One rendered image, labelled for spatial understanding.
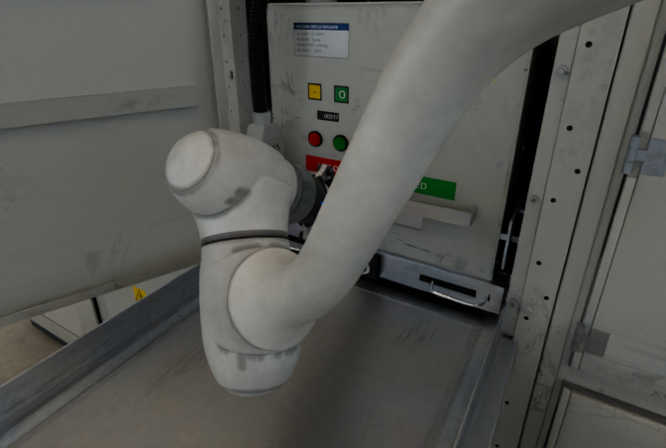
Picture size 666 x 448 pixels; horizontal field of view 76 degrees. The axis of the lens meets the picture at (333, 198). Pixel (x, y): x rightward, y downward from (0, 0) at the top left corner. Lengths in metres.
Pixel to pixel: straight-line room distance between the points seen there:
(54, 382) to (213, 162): 0.48
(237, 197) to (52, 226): 0.57
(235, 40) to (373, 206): 0.68
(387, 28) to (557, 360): 0.63
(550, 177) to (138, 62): 0.75
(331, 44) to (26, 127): 0.55
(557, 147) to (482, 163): 0.13
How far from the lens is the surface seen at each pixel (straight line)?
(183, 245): 1.05
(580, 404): 0.89
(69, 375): 0.82
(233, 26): 0.92
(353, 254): 0.32
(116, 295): 1.65
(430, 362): 0.77
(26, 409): 0.81
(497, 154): 0.75
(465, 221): 0.76
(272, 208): 0.48
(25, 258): 1.00
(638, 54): 0.67
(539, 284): 0.78
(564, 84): 0.68
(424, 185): 0.80
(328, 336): 0.80
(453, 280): 0.86
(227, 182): 0.45
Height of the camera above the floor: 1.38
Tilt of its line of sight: 24 degrees down
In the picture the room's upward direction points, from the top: straight up
